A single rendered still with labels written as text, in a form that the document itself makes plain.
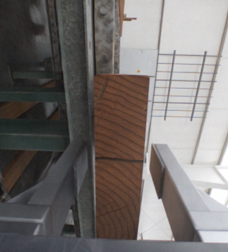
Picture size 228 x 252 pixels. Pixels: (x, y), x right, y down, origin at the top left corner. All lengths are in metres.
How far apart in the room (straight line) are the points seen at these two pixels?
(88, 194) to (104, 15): 0.33
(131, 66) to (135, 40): 0.98
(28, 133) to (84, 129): 0.23
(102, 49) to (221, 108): 7.60
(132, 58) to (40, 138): 5.43
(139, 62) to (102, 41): 5.53
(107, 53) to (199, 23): 6.60
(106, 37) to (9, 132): 0.36
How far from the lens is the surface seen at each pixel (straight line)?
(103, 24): 0.31
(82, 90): 0.28
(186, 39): 6.74
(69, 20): 0.28
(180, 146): 7.97
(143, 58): 5.84
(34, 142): 0.51
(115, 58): 0.95
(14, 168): 1.66
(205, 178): 8.23
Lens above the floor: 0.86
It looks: 2 degrees down
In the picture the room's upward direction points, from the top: 92 degrees clockwise
